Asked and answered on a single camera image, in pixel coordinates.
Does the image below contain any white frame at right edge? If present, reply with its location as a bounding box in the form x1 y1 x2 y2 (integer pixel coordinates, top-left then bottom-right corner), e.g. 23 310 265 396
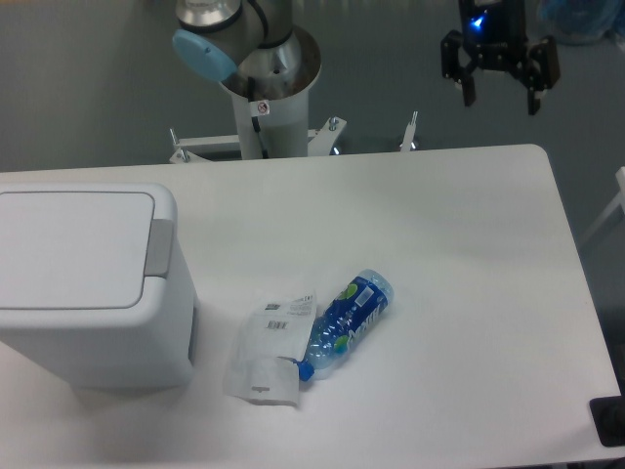
578 167 624 251

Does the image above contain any clear plastic packaging bag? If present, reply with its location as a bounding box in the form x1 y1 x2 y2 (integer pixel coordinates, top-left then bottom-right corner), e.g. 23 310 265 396
223 285 317 407

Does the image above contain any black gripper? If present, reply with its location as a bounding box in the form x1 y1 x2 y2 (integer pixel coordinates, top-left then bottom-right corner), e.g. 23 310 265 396
440 0 561 115

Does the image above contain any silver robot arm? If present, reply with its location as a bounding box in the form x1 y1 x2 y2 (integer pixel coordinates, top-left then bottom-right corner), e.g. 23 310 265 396
172 1 561 114

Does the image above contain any blue plastic water bottle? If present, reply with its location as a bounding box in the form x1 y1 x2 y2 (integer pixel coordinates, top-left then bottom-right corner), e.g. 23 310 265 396
294 269 395 382

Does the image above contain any white metal base frame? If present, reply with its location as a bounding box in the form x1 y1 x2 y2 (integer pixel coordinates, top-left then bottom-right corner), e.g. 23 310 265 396
168 110 420 165

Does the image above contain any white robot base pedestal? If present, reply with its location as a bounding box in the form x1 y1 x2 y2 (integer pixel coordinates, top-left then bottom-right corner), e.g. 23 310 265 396
221 25 321 131

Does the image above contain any black clamp at table edge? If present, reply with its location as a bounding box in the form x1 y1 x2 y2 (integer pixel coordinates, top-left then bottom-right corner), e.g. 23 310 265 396
589 396 624 448

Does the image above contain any white plastic trash can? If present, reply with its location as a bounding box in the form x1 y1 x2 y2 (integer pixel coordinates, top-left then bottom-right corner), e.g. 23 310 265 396
1 182 197 389

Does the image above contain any blue plastic bag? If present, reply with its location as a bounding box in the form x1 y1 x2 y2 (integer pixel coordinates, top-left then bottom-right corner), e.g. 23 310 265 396
536 0 624 46

